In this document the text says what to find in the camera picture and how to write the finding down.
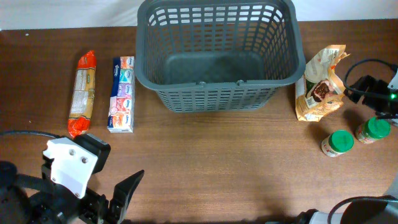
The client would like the green lid jar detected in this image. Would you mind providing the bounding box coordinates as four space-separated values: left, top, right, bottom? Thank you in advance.
321 130 354 157
355 117 391 144

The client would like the orange snack bag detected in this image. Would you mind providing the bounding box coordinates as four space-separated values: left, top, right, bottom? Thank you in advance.
295 45 349 122

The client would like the colourful tissue multipack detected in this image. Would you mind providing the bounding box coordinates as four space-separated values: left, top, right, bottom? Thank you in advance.
107 56 136 133

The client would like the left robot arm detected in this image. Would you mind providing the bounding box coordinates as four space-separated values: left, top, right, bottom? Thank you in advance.
1 134 144 223

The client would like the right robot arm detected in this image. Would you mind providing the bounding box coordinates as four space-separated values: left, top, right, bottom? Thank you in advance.
295 75 397 223

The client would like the orange noodle packet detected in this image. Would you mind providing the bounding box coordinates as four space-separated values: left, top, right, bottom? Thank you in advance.
67 50 96 138

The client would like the grey plastic basket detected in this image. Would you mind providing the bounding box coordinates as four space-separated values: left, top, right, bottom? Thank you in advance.
134 0 306 113

